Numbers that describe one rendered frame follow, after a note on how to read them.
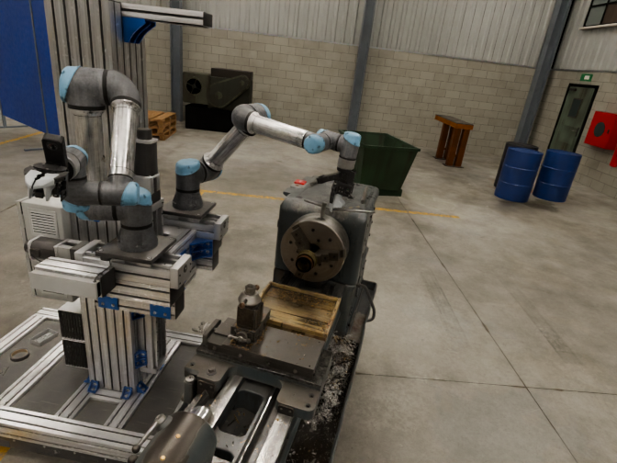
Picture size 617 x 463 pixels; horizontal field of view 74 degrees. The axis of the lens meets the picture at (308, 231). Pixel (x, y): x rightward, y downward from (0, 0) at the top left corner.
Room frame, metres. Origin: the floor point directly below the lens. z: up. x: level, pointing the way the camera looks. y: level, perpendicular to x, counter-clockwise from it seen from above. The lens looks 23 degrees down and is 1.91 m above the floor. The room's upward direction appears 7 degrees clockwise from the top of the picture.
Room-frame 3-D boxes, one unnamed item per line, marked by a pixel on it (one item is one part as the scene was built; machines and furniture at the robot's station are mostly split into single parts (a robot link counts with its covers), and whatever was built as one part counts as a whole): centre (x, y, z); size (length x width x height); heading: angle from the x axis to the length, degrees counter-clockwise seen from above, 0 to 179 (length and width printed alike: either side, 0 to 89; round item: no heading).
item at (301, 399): (1.15, 0.11, 0.90); 0.47 x 0.30 x 0.06; 77
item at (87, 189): (1.17, 0.71, 1.46); 0.11 x 0.08 x 0.11; 106
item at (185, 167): (1.95, 0.62, 1.33); 0.13 x 0.12 x 0.14; 157
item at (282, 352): (1.20, 0.12, 0.95); 0.43 x 0.17 x 0.05; 77
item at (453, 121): (10.37, -3.17, 0.50); 1.61 x 0.44 x 1.00; 3
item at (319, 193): (2.19, -0.11, 1.06); 0.59 x 0.48 x 0.39; 167
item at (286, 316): (1.55, 0.02, 0.89); 0.36 x 0.30 x 0.04; 77
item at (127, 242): (1.46, 0.67, 1.21); 0.15 x 0.15 x 0.10
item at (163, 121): (9.19, 3.77, 0.22); 1.25 x 0.86 x 0.44; 6
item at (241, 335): (1.24, 0.17, 0.99); 0.20 x 0.10 x 0.05; 167
